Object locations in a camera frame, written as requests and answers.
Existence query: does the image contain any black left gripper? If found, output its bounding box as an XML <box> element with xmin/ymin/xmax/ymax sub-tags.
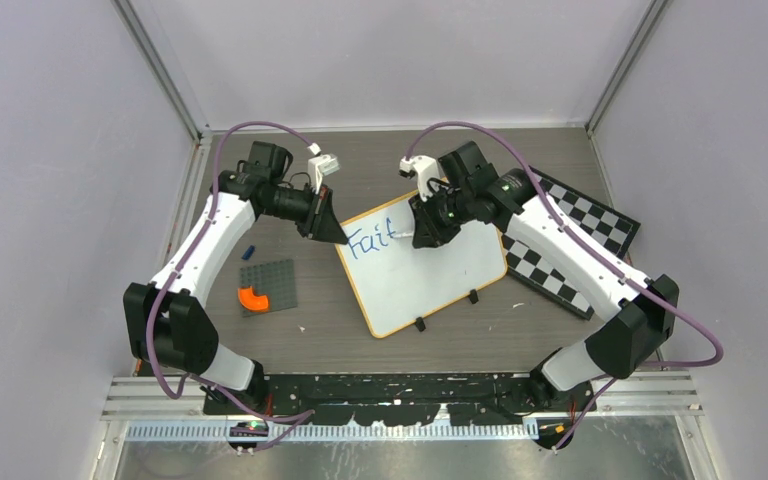
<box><xmin>265</xmin><ymin>183</ymin><xmax>350</xmax><ymax>246</ymax></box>

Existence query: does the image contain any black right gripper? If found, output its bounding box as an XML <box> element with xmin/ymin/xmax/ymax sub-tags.
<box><xmin>410</xmin><ymin>182</ymin><xmax>475</xmax><ymax>247</ymax></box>

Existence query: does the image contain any yellow framed whiteboard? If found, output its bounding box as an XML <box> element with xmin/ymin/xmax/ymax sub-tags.
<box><xmin>336</xmin><ymin>193</ymin><xmax>508</xmax><ymax>338</ymax></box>

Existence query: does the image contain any blue marker cap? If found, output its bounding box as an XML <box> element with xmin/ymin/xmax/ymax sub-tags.
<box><xmin>241</xmin><ymin>245</ymin><xmax>255</xmax><ymax>261</ymax></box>

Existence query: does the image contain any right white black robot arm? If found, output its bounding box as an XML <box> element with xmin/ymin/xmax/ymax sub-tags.
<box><xmin>399</xmin><ymin>141</ymin><xmax>678</xmax><ymax>411</ymax></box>

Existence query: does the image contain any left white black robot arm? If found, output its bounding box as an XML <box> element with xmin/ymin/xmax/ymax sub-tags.
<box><xmin>123</xmin><ymin>141</ymin><xmax>348</xmax><ymax>414</ymax></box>

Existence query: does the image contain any grey lego baseplate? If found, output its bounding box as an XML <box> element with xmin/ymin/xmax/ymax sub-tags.
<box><xmin>238</xmin><ymin>259</ymin><xmax>298</xmax><ymax>317</ymax></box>

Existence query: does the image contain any orange curved block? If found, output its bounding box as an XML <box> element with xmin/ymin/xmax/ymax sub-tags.
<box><xmin>237</xmin><ymin>287</ymin><xmax>270</xmax><ymax>313</ymax></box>

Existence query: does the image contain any black white chessboard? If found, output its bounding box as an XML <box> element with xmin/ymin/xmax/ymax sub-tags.
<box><xmin>501</xmin><ymin>168</ymin><xmax>642</xmax><ymax>321</ymax></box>

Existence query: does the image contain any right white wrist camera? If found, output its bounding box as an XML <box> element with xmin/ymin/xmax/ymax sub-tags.
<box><xmin>399</xmin><ymin>155</ymin><xmax>443</xmax><ymax>201</ymax></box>

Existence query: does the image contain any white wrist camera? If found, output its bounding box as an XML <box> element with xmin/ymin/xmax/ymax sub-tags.
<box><xmin>307</xmin><ymin>143</ymin><xmax>340</xmax><ymax>193</ymax></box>
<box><xmin>399</xmin><ymin>155</ymin><xmax>443</xmax><ymax>201</ymax></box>

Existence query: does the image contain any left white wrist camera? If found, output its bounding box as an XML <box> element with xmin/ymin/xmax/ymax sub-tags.
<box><xmin>307</xmin><ymin>143</ymin><xmax>340</xmax><ymax>193</ymax></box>

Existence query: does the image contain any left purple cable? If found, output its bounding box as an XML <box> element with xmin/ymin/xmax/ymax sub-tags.
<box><xmin>144</xmin><ymin>121</ymin><xmax>322</xmax><ymax>454</ymax></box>

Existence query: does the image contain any purple cable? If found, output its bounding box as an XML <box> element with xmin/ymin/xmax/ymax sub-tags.
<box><xmin>402</xmin><ymin>120</ymin><xmax>725</xmax><ymax>452</ymax></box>
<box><xmin>144</xmin><ymin>121</ymin><xmax>322</xmax><ymax>454</ymax></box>

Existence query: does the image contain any aluminium frame rail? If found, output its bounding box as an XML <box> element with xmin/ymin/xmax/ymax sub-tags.
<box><xmin>102</xmin><ymin>370</ymin><xmax>703</xmax><ymax>444</ymax></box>

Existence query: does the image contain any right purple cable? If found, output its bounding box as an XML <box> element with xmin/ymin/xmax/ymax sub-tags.
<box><xmin>402</xmin><ymin>120</ymin><xmax>725</xmax><ymax>452</ymax></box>

